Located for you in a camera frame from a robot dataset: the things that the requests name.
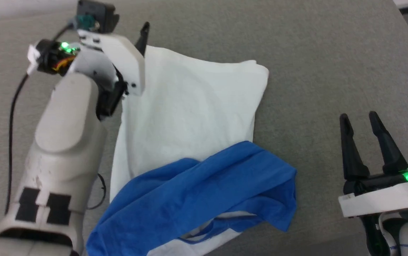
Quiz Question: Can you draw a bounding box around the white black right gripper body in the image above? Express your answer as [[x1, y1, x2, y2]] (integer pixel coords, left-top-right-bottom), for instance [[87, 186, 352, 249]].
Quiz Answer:
[[338, 170, 408, 218]]

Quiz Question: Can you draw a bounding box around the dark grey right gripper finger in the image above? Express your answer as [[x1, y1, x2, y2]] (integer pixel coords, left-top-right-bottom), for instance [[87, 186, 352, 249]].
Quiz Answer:
[[368, 111, 408, 175], [339, 113, 370, 180]]

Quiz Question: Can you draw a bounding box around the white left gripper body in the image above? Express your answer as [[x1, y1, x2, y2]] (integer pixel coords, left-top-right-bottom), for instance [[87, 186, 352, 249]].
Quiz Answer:
[[67, 30, 146, 120]]

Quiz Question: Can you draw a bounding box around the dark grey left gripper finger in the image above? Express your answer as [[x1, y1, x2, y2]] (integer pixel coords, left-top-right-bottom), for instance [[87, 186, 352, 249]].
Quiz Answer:
[[134, 22, 151, 57]]

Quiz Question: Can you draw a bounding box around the white and blue garment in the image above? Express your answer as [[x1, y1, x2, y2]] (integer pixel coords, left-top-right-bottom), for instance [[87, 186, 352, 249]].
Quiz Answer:
[[85, 44, 299, 256]]

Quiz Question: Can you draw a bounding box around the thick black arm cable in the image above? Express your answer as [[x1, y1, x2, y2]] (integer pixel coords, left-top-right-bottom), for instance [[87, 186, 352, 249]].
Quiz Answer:
[[7, 21, 80, 215]]

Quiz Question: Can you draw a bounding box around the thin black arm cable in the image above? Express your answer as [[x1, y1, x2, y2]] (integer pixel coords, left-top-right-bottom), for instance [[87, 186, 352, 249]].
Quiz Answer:
[[87, 172, 107, 210]]

